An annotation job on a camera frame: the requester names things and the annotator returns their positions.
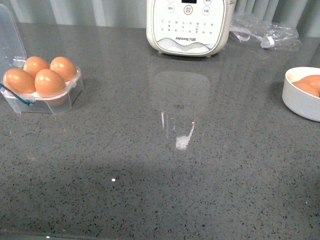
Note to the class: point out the brown egg carried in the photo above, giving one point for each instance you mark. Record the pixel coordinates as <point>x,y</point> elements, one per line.
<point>49,84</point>

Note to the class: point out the brown egg back right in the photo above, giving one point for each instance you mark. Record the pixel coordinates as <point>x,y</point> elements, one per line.
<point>64,67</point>

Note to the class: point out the white round bowl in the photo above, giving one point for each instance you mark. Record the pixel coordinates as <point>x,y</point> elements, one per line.
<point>298,101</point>

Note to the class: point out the blue rubber band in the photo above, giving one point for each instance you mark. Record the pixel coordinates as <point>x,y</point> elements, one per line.
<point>27,102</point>

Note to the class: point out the white Joyoung soy milk maker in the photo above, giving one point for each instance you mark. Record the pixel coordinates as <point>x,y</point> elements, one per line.
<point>193,28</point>

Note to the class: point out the brown egg front left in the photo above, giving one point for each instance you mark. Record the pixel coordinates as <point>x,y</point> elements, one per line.
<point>19,81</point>

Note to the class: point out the brown egg back left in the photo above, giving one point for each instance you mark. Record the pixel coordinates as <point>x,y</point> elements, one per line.
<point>34,64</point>

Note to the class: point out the clear plastic egg box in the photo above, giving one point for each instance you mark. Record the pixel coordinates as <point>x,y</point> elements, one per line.
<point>13,56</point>

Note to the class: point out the clear plastic bag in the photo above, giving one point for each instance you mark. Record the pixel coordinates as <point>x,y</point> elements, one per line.
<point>251,31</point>

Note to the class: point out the brown egg in bowl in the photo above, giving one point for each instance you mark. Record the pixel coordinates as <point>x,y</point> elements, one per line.
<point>313,80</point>
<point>306,87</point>

